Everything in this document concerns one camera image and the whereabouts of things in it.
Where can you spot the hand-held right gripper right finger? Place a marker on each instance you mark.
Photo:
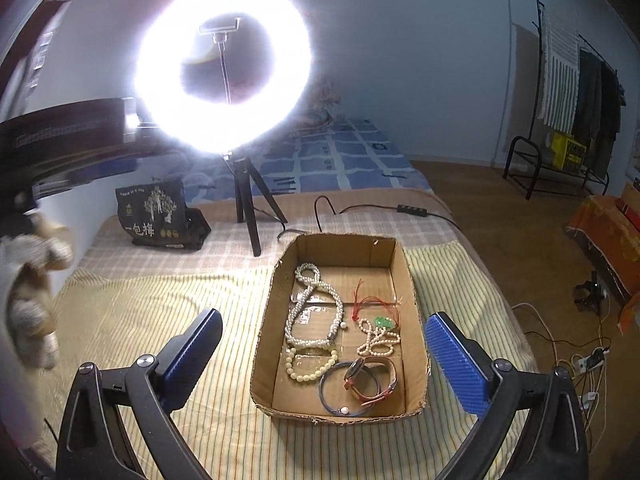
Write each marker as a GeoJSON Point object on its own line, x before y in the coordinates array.
{"type": "Point", "coordinates": [457, 365]}

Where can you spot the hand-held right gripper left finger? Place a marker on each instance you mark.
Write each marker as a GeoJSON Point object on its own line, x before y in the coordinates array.
{"type": "Point", "coordinates": [192, 355]}

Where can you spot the gold wrist watch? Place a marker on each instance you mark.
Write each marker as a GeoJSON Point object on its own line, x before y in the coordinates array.
{"type": "Point", "coordinates": [356, 370]}

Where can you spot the cardboard box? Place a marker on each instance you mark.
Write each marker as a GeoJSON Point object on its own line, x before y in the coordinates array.
{"type": "Point", "coordinates": [340, 250]}

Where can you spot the person's left hand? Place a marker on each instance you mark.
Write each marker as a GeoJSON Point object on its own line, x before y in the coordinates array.
{"type": "Point", "coordinates": [30, 265]}

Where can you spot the yellow striped cloth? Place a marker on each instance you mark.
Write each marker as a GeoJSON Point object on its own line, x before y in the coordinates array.
{"type": "Point", "coordinates": [150, 290]}

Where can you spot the thin pearl strand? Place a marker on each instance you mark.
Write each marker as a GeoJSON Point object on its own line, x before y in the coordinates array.
{"type": "Point", "coordinates": [367, 345]}

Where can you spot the black printed bag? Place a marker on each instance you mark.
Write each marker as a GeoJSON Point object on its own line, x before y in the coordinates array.
{"type": "Point", "coordinates": [155, 215]}

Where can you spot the metal bangle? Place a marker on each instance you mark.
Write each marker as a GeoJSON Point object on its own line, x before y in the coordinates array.
{"type": "Point", "coordinates": [324, 395]}

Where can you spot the white power strip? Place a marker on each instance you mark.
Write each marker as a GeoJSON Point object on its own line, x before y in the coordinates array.
{"type": "Point", "coordinates": [595, 360]}

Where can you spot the black floor device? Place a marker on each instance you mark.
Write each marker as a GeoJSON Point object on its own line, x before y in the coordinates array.
{"type": "Point", "coordinates": [590, 292]}

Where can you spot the black tripod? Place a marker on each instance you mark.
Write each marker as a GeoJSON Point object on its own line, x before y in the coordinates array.
{"type": "Point", "coordinates": [245, 195]}

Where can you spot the phone clamp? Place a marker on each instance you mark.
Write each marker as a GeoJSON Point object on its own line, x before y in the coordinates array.
{"type": "Point", "coordinates": [220, 26]}

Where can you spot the orange covered furniture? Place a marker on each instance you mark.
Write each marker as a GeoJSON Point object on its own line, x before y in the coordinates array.
{"type": "Point", "coordinates": [605, 230]}

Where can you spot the black clothes rack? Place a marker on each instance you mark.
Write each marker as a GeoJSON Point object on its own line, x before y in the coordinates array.
{"type": "Point", "coordinates": [525, 152]}

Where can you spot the yellow box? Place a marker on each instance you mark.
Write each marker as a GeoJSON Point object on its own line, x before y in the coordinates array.
{"type": "Point", "coordinates": [570, 152]}

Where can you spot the dark hanging garment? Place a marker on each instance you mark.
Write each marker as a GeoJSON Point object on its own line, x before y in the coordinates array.
{"type": "Point", "coordinates": [589, 105]}
{"type": "Point", "coordinates": [610, 110]}

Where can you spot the striped hanging towel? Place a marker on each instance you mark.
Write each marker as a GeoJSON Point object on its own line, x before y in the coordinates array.
{"type": "Point", "coordinates": [560, 70]}

